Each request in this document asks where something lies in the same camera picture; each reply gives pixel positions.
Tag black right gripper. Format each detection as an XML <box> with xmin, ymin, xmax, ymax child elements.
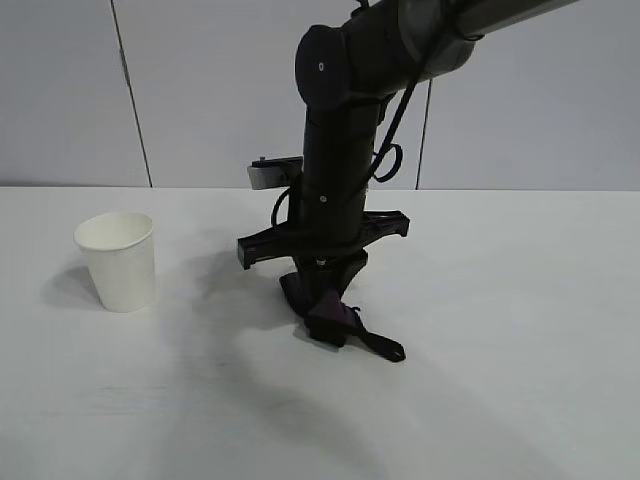
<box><xmin>236</xmin><ymin>187</ymin><xmax>411</xmax><ymax>302</ymax></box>

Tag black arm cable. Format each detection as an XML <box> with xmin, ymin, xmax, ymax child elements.
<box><xmin>369</xmin><ymin>9</ymin><xmax>481</xmax><ymax>184</ymax></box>

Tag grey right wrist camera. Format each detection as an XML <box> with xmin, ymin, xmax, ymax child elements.
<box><xmin>247</xmin><ymin>155</ymin><xmax>305</xmax><ymax>191</ymax></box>

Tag white paper cup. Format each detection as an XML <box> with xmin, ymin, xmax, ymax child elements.
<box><xmin>73</xmin><ymin>210</ymin><xmax>157</xmax><ymax>314</ymax></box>

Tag black camera cable loop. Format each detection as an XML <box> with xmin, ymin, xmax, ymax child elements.
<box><xmin>271</xmin><ymin>187</ymin><xmax>296</xmax><ymax>226</ymax></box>

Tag purple cloth with black trim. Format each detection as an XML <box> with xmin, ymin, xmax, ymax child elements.
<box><xmin>278</xmin><ymin>272</ymin><xmax>407</xmax><ymax>364</ymax></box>

